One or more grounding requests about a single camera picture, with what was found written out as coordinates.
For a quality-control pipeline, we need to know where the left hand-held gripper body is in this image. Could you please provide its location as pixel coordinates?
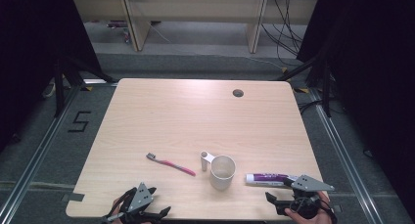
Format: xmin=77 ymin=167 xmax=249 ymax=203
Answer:
xmin=101 ymin=182 xmax=163 ymax=224

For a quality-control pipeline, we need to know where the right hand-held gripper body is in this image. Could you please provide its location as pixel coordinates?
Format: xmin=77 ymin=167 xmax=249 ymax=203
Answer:
xmin=275 ymin=174 xmax=336 ymax=220

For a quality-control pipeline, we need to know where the white purple toothpaste tube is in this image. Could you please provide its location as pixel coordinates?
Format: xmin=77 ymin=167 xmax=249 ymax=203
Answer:
xmin=245 ymin=172 xmax=300 ymax=188

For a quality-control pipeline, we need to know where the pink toothbrush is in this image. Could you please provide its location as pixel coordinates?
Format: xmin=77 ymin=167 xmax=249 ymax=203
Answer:
xmin=145 ymin=152 xmax=197 ymax=177

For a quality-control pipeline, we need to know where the white cup with holder handle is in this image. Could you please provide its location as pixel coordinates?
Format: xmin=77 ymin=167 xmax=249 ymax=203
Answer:
xmin=200 ymin=150 xmax=237 ymax=192

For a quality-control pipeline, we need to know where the person's left hand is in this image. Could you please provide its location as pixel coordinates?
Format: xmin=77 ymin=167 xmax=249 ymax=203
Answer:
xmin=111 ymin=198 xmax=154 ymax=224

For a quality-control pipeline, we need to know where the person's right hand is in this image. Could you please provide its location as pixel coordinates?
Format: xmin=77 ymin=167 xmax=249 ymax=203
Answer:
xmin=284 ymin=191 xmax=334 ymax=224

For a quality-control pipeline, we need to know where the black metal stand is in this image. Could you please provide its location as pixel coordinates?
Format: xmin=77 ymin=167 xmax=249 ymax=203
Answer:
xmin=276 ymin=53 xmax=333 ymax=118
xmin=53 ymin=53 xmax=115 ymax=118

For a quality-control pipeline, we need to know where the white shoe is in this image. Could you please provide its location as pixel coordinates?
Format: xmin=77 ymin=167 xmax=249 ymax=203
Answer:
xmin=41 ymin=81 xmax=57 ymax=99

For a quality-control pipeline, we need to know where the black curtain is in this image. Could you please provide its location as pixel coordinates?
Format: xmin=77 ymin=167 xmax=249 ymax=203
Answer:
xmin=0 ymin=0 xmax=105 ymax=154
xmin=296 ymin=0 xmax=415 ymax=215

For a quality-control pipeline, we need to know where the small coloured clutter under shelf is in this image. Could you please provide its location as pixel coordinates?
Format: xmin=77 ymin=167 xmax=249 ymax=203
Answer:
xmin=105 ymin=20 xmax=132 ymax=45

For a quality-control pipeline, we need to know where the light wooden shelf unit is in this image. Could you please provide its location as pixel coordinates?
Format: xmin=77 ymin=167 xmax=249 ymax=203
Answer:
xmin=70 ymin=0 xmax=319 ymax=54

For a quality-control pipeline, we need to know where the black wrist strap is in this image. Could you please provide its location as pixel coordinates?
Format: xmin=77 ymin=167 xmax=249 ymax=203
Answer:
xmin=320 ymin=198 xmax=339 ymax=224

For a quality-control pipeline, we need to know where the metal floor rail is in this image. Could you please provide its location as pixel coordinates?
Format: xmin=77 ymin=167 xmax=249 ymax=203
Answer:
xmin=0 ymin=84 xmax=83 ymax=224
xmin=308 ymin=86 xmax=377 ymax=224

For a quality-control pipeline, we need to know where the bundle of black cables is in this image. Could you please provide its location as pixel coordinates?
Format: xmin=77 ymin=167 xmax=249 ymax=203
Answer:
xmin=259 ymin=0 xmax=305 ymax=67

